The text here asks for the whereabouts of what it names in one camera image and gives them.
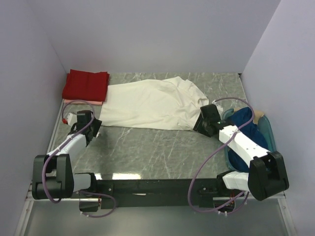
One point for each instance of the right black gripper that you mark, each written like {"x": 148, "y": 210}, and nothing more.
{"x": 200, "y": 124}

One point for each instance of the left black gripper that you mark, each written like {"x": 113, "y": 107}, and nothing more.
{"x": 95, "y": 125}

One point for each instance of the white t shirt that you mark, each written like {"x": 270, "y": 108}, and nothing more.
{"x": 170, "y": 104}

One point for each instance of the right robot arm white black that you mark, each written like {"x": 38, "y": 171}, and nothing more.
{"x": 267, "y": 174}

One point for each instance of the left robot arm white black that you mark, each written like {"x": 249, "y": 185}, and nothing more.
{"x": 52, "y": 176}

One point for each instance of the folded pink t shirt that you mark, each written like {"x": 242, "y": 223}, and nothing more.
{"x": 94, "y": 103}

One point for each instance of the folded red t shirt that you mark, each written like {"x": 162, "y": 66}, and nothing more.
{"x": 83, "y": 85}

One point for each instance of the blue t shirt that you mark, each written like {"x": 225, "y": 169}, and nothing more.
{"x": 239, "y": 117}

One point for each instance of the beige t shirt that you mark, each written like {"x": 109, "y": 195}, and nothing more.
{"x": 257, "y": 115}

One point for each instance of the teal plastic basket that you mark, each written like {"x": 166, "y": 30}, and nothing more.
{"x": 264, "y": 127}

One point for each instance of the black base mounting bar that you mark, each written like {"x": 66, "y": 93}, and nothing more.
{"x": 164, "y": 192}

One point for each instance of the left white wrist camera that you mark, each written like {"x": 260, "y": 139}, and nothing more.
{"x": 70, "y": 119}

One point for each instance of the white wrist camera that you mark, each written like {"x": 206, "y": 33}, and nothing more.
{"x": 70, "y": 119}
{"x": 218, "y": 106}

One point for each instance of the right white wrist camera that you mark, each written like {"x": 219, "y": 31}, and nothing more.
{"x": 218, "y": 106}

